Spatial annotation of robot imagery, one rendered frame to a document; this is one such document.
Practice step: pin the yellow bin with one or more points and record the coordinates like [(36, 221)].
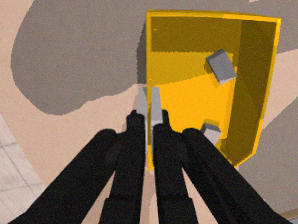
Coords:
[(177, 44)]

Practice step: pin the grey metal block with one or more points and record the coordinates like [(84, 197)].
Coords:
[(221, 66), (212, 132)]

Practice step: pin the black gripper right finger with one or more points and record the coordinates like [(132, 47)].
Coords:
[(228, 196)]

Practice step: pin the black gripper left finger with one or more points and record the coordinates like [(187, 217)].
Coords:
[(70, 196)]

